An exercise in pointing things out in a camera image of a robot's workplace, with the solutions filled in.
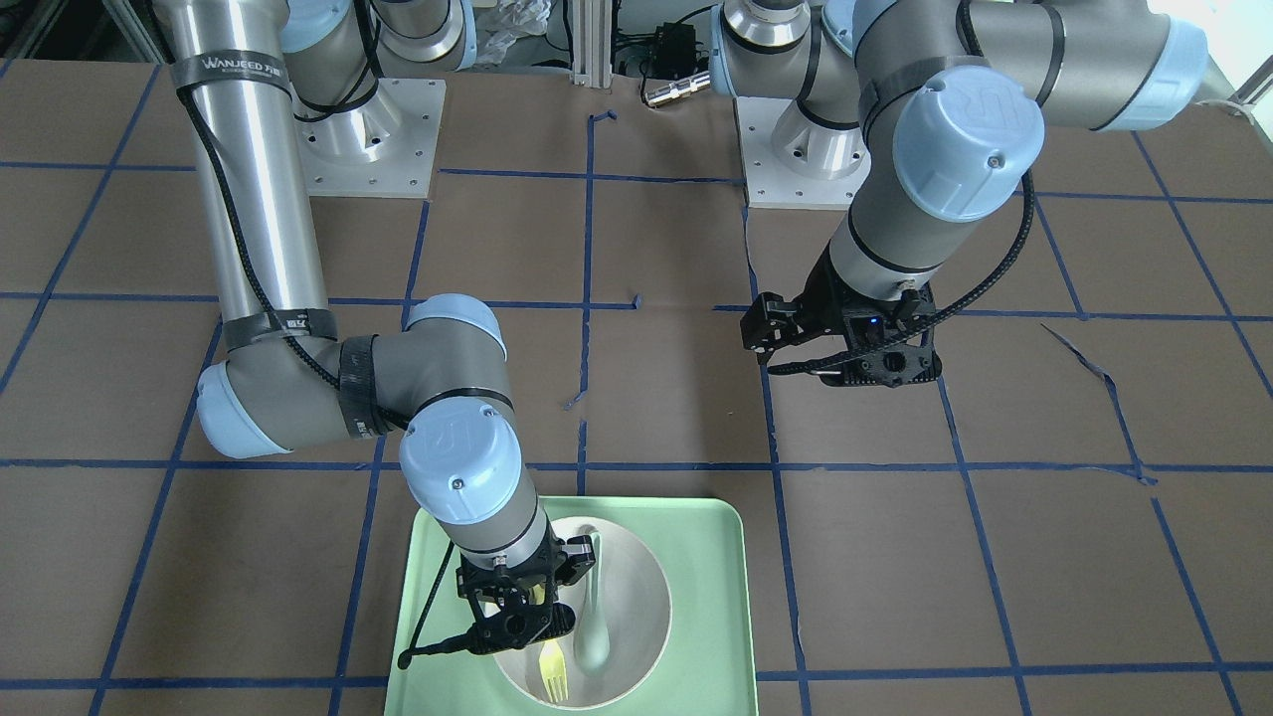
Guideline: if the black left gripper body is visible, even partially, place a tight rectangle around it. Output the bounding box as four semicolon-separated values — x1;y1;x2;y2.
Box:
796;248;899;349

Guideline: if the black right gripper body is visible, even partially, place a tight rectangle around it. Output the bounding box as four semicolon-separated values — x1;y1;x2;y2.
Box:
454;541;566;604

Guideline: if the white round plate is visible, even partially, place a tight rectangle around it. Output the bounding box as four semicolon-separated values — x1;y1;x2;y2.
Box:
552;516;672;711

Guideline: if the yellow plastic fork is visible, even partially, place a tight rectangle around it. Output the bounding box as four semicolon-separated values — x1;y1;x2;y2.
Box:
538;638;569;705

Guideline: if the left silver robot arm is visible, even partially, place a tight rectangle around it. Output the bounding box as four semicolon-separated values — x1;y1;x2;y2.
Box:
710;1;1211;386

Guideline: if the light green plastic spoon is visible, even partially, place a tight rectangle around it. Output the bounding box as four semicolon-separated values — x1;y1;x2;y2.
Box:
574;524;611;674

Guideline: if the light green plastic tray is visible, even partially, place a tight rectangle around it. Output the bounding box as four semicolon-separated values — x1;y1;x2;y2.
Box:
384;496;759;715

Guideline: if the black power adapter brick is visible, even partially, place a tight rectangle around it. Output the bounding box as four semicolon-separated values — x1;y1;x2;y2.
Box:
649;23;698;79

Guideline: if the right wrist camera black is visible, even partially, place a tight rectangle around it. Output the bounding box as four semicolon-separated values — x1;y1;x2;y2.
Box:
396;595;577;670

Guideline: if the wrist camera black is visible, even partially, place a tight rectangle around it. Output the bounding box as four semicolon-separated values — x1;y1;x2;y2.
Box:
396;595;577;670
801;285;942;387

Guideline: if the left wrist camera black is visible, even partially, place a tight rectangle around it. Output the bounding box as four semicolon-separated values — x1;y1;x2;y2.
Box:
801;285;942;387

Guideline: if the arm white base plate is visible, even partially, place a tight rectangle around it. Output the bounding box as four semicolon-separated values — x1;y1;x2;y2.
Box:
297;79;447;199
736;96;871;210

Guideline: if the silver cable connector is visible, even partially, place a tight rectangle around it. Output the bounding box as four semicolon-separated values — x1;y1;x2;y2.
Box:
640;73;712;110

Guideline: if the aluminium frame post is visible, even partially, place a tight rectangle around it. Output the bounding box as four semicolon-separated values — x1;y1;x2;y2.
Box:
566;0;617;90

